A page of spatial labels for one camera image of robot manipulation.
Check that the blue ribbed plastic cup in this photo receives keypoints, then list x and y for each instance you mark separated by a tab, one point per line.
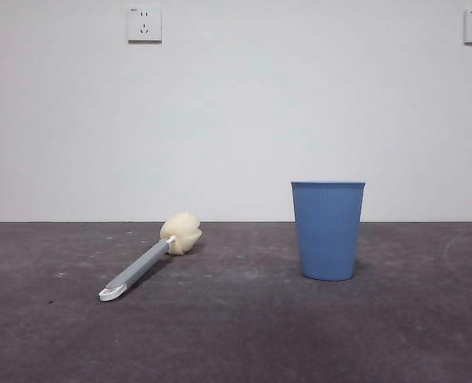
327	235

